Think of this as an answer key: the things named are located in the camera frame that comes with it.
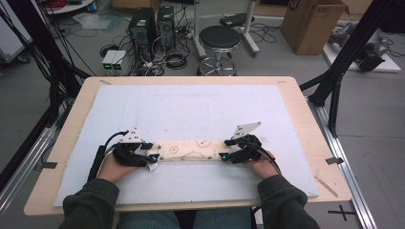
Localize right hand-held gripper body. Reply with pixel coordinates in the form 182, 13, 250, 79
227, 121, 272, 165

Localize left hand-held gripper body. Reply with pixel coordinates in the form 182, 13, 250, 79
112, 127, 151, 168

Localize cream cloth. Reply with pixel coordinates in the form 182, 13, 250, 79
146, 138, 233, 172

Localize person's left hand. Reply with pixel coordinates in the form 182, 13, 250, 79
96, 153, 149, 184

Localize person's right hand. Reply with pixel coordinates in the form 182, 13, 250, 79
243, 150, 282, 180

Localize white foam mat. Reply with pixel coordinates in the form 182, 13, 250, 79
53, 84, 320, 208

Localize person's right leg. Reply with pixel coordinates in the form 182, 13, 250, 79
193, 207, 253, 229

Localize person's leg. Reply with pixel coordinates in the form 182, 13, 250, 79
193, 207, 253, 229
117, 211, 183, 229

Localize person's left leg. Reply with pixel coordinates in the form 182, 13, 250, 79
117, 211, 183, 229

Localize thin wooden stick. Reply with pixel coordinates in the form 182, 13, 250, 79
314, 176, 339, 198

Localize white power supply box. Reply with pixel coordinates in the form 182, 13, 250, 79
101, 50, 118, 72
111, 51, 128, 72

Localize black round stool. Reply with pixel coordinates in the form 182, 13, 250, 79
197, 25, 243, 76

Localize black tape cross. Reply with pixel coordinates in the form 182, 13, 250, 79
328, 204, 356, 222

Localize large black computer tower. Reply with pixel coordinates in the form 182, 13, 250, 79
128, 8, 159, 62

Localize white metal stand legs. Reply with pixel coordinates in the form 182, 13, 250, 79
190, 0, 261, 59

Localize narrow black computer tower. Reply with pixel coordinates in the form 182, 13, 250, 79
156, 5, 177, 51

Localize flat black case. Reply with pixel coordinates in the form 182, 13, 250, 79
219, 12, 256, 29

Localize clear plastic bag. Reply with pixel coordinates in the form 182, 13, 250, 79
72, 12, 112, 31

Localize brown cardboard box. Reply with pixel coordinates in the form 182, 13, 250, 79
280, 0, 351, 56

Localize black device on white board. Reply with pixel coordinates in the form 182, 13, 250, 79
322, 21, 402, 74

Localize right hand-held gripper black cable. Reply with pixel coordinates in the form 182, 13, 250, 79
251, 141, 282, 176

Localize hand-held gripper black cable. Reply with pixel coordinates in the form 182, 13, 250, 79
87, 130, 130, 183
251, 141, 282, 176

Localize left hand-held gripper black cable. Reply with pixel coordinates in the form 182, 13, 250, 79
87, 130, 130, 183

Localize coiled black cable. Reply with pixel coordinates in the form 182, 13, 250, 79
164, 50, 189, 71

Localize aluminium rail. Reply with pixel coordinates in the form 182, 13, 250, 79
307, 96, 378, 229
0, 127, 58, 218

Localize black metal frame with cables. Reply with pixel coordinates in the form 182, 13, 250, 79
0, 0, 94, 192

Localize black metal frame stand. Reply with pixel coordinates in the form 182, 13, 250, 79
299, 0, 405, 138

